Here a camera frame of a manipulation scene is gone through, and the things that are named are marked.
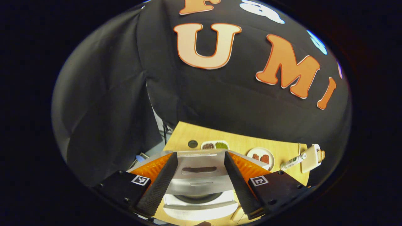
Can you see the black round table grommet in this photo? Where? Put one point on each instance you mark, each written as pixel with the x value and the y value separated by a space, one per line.
pixel 192 144

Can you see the toasted bread slices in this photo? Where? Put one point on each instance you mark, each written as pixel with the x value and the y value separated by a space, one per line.
pixel 322 155

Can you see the white bottle green label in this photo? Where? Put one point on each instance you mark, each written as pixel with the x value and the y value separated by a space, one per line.
pixel 292 162

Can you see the white rice cooker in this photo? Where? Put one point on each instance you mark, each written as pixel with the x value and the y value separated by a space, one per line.
pixel 201 182

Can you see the cream rectangular container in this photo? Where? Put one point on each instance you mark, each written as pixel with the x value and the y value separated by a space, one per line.
pixel 238 216

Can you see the red meat piece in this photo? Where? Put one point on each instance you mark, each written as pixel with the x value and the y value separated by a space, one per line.
pixel 255 157
pixel 264 159

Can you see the white divided sauce dish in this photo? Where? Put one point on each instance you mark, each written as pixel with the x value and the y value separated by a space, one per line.
pixel 215 145

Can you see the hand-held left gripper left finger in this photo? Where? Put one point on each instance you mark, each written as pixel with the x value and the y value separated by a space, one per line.
pixel 157 190

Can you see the small blue object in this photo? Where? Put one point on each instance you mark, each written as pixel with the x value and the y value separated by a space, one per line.
pixel 140 158

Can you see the white round plate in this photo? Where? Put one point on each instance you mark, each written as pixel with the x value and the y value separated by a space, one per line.
pixel 249 152

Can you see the white toaster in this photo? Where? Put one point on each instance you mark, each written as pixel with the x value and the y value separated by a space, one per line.
pixel 309 160

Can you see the black backdrop cloth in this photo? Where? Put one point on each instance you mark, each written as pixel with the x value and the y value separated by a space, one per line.
pixel 110 94

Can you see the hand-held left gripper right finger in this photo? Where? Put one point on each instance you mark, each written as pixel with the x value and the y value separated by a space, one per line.
pixel 240 190

